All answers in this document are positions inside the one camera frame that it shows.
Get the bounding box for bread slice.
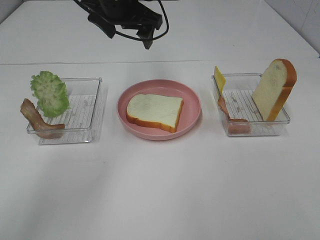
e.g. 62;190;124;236
126;94;184;133
252;58;297;121

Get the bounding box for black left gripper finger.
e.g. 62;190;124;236
96;21;116;39
136;25;155;50

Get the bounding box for right clear plastic tray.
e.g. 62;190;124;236
211;73;290;137

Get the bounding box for clear plastic tray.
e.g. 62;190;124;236
211;73;290;137
26;77;108;145

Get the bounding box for pink bacon strip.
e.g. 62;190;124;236
217;95;251;135

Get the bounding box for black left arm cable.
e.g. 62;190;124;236
73;0;170;42

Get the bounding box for left clear plastic tray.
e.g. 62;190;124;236
26;77;108;145

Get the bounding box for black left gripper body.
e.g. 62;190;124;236
88;0;162;30

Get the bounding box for pink round plate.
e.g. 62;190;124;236
117;79;202;141

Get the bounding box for green lettuce leaf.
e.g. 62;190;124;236
30;71;70;118

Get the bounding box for yellow cheese slice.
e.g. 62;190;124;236
213;66;226;96

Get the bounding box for brown bacon strip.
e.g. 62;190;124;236
20;98;65;139

